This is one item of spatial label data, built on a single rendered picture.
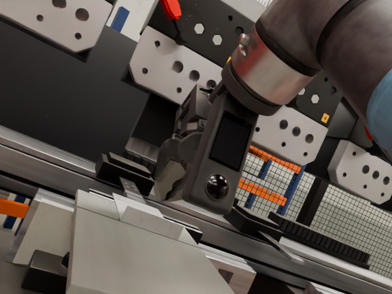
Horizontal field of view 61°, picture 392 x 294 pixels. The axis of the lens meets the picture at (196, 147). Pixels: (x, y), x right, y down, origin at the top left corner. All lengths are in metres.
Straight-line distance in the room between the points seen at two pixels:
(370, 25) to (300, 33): 0.06
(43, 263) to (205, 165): 0.28
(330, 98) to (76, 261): 0.48
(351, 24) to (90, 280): 0.26
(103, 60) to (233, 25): 0.57
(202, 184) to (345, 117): 0.43
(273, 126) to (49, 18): 0.36
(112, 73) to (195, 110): 0.68
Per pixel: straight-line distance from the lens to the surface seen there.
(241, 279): 0.63
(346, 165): 0.66
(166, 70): 0.49
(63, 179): 0.77
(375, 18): 0.26
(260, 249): 0.95
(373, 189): 0.72
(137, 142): 0.53
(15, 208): 2.37
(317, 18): 0.28
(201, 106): 0.37
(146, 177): 0.73
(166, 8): 0.47
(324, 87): 0.62
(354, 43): 0.25
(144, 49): 0.49
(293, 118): 0.58
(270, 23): 0.31
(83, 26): 0.48
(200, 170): 0.31
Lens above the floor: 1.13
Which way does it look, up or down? level
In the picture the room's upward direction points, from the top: 25 degrees clockwise
